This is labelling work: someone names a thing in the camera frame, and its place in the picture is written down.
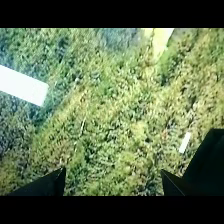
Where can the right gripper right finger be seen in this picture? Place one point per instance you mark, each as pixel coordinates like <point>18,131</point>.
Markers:
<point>171,186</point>

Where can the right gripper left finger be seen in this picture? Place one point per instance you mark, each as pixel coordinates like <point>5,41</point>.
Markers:
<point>50,186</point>

